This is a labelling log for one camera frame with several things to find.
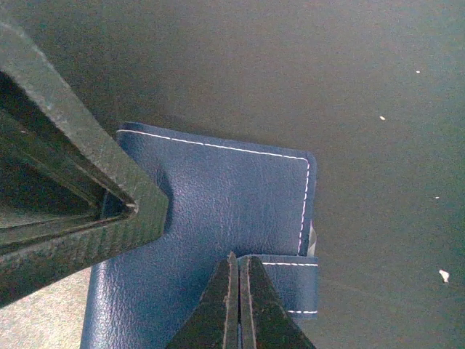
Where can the blue card holder wallet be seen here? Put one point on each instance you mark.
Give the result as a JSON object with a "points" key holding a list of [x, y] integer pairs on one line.
{"points": [[224, 197]]}

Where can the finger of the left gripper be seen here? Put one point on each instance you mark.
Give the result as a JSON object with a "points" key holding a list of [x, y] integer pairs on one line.
{"points": [[70, 196]]}

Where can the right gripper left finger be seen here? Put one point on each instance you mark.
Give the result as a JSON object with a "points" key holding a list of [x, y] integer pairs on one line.
{"points": [[214, 322]]}

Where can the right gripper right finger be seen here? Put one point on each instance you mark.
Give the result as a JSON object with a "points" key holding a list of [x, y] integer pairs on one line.
{"points": [[264, 323]]}

